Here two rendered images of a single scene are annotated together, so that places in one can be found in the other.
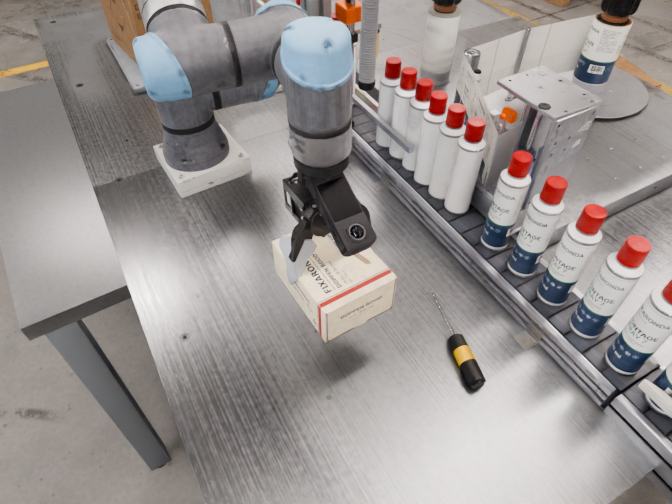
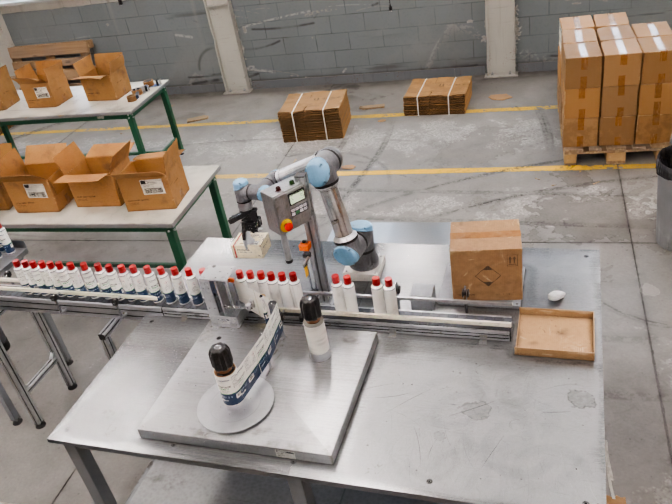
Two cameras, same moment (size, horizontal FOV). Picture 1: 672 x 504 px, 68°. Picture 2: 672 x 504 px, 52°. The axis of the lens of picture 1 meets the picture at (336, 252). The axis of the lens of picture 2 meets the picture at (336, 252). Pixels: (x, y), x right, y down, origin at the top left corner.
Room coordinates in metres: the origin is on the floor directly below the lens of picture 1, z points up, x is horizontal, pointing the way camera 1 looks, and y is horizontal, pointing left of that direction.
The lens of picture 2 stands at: (3.10, -1.52, 2.76)
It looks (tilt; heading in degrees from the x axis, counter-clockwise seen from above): 32 degrees down; 142
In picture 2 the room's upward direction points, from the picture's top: 10 degrees counter-clockwise
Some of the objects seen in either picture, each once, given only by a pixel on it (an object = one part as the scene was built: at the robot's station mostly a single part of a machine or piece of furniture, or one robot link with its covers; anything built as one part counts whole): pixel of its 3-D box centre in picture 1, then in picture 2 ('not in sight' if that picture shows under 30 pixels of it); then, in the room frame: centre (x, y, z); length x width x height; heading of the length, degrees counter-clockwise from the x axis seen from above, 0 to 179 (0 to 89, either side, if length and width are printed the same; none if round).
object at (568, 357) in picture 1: (361, 127); (324, 316); (1.09, -0.07, 0.85); 1.65 x 0.11 x 0.05; 29
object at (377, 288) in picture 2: not in sight; (378, 296); (1.32, 0.06, 0.98); 0.05 x 0.05 x 0.20
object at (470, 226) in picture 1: (361, 125); (324, 315); (1.09, -0.07, 0.86); 1.65 x 0.08 x 0.04; 29
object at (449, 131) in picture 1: (448, 153); (254, 289); (0.81, -0.22, 0.98); 0.05 x 0.05 x 0.20
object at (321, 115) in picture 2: not in sight; (315, 115); (-2.15, 2.68, 0.16); 0.65 x 0.54 x 0.32; 37
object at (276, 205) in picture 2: not in sight; (286, 205); (0.95, -0.05, 1.38); 0.17 x 0.10 x 0.19; 84
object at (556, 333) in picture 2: not in sight; (555, 332); (1.96, 0.42, 0.85); 0.30 x 0.26 x 0.04; 29
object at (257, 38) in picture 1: (277, 45); (261, 191); (0.60, 0.07, 1.30); 0.11 x 0.11 x 0.08; 21
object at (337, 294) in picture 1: (332, 274); (251, 245); (0.49, 0.01, 0.99); 0.16 x 0.12 x 0.07; 32
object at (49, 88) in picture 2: not in sight; (42, 85); (-3.72, 0.68, 0.97); 0.42 x 0.39 x 0.37; 120
